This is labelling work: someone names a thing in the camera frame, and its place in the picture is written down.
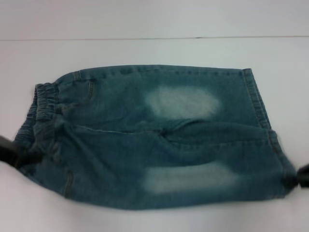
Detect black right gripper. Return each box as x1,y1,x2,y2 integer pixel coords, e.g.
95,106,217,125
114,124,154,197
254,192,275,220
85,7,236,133
285,164,309,189

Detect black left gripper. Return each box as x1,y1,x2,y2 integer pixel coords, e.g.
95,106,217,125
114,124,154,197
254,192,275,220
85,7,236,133
0,134,44,169

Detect blue denim shorts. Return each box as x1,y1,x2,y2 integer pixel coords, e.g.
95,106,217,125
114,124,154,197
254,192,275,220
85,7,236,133
14,64,298,211

